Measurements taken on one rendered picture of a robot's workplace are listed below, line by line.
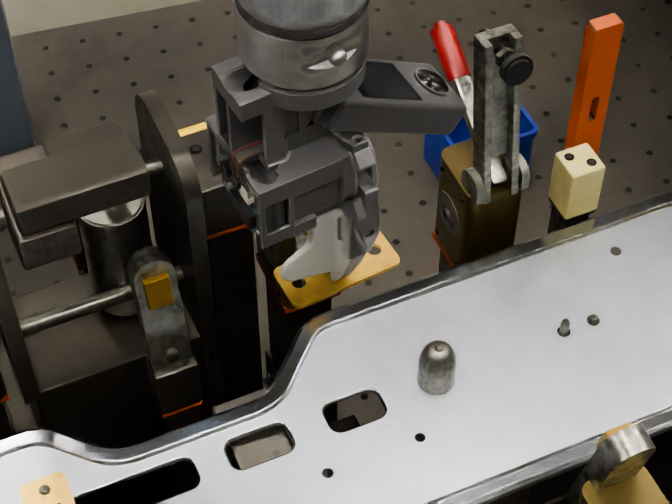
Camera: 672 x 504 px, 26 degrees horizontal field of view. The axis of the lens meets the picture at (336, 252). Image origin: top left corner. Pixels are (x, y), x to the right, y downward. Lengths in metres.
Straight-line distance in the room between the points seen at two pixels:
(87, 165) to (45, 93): 0.77
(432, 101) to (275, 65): 0.14
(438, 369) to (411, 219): 0.56
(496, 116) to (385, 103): 0.42
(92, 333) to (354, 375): 0.25
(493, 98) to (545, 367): 0.24
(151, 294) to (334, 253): 0.31
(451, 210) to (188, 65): 0.67
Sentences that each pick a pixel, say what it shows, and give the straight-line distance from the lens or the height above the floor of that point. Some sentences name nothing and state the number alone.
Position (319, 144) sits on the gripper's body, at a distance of 0.87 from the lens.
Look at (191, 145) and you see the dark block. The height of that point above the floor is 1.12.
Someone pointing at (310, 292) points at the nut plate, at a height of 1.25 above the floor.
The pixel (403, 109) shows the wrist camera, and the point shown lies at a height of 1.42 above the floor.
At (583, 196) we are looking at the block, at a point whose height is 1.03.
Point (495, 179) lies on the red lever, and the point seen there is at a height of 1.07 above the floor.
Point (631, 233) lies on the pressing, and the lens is 1.39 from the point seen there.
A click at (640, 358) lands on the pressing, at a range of 1.30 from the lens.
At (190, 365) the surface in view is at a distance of 1.29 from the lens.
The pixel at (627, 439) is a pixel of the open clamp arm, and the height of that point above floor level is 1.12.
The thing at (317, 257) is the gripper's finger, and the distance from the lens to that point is 0.94.
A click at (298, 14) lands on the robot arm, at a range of 0.77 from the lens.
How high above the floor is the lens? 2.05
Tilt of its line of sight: 51 degrees down
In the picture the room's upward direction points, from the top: straight up
